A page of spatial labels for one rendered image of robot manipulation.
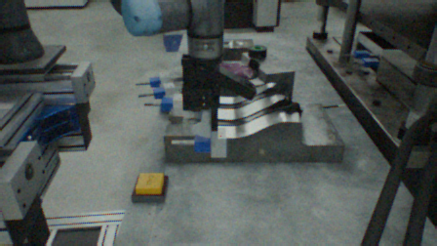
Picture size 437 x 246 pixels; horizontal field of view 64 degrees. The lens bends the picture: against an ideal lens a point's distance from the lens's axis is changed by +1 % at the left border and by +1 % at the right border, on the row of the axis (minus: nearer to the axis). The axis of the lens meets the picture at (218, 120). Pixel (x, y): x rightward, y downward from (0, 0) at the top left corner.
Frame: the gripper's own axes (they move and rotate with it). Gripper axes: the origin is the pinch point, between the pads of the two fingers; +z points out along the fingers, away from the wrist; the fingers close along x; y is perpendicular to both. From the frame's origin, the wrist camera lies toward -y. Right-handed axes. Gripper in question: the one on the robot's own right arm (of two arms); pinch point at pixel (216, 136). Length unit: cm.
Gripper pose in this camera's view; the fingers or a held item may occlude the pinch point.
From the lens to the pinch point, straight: 82.4
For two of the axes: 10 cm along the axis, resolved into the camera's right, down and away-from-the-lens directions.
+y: -10.0, 0.0, 0.0
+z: 0.0, 8.7, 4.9
